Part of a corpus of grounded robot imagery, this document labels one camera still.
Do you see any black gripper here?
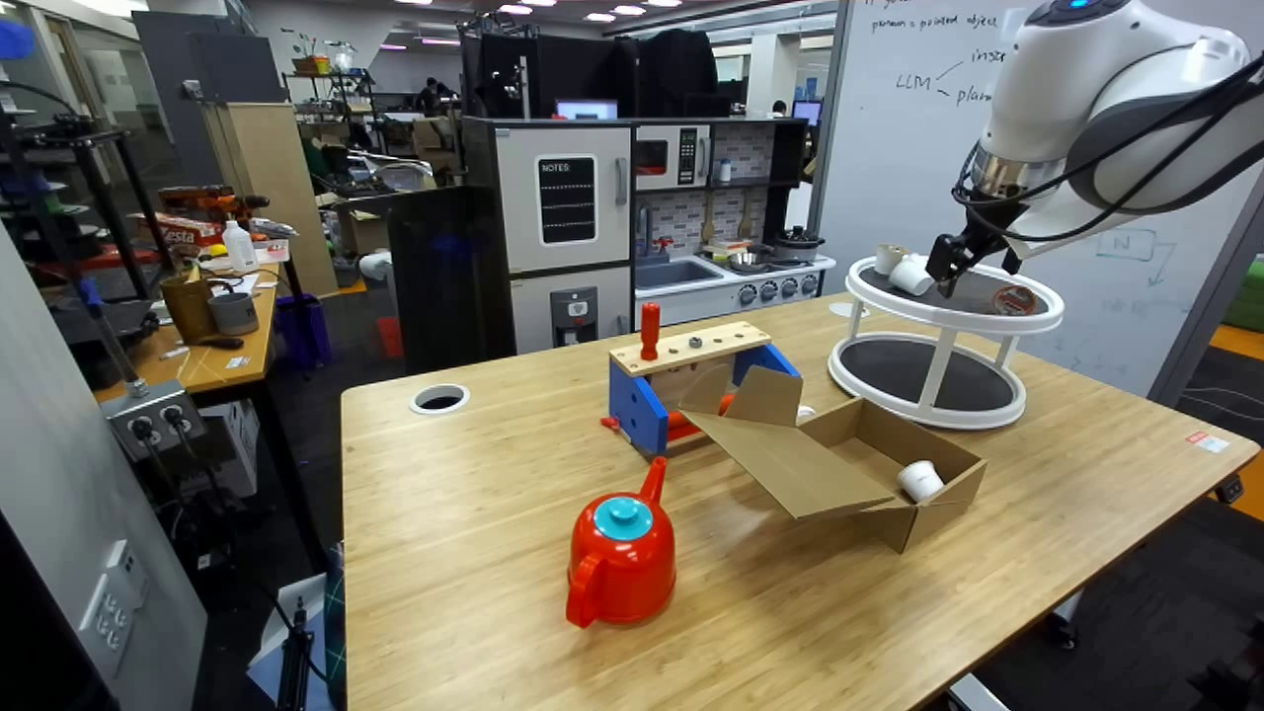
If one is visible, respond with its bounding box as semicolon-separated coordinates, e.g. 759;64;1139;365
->
926;211;1024;297

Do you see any orange-lidded coffee pod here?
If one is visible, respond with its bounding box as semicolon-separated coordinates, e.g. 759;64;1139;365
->
997;284;1039;317

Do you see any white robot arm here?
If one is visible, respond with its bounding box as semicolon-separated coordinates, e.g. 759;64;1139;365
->
929;0;1264;293

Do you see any white two-tier turntable stand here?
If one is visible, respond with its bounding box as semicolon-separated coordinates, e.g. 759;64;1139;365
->
827;259;1062;430

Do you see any brown cardboard box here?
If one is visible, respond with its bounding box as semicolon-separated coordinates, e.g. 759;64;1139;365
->
692;368;988;554

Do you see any toy kitchen playset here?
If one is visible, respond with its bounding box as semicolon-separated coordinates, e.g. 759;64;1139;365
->
460;118;835;351

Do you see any red white warning sticker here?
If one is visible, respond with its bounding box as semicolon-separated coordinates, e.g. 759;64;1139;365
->
1193;434;1230;455

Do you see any white toy microwave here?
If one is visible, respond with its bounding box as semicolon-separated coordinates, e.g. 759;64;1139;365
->
633;127;710;190

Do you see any red toy peg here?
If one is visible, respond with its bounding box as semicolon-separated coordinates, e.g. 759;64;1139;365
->
642;301;661;361

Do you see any red toy teapot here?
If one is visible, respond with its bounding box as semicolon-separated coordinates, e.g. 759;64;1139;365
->
564;459;675;629

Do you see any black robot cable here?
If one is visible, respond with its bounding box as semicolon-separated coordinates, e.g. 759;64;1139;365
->
1000;53;1264;252

